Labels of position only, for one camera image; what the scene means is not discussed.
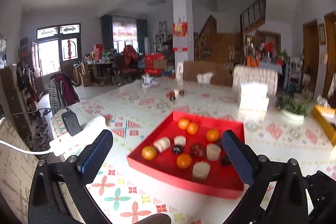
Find small dark snacks cluster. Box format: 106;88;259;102
166;89;185;101

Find white power strip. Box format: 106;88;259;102
50;116;107;156

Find green spinach leaves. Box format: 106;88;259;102
276;96;313;117

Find red tray box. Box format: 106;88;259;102
127;111;245;200

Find white tissue box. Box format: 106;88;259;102
238;82;269;112

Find beige rice cake puff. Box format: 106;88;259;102
192;161;211;180

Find brown wooden chair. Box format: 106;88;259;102
175;61;232;86

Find yellow-orange tangerine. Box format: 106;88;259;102
206;129;221;142

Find red wall calendar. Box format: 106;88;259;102
173;22;188;52

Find large red jujube date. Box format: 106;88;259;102
190;143;207;157

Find black power adapter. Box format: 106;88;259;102
62;108;81;136

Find patterned dining chair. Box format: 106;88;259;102
232;65;278;96

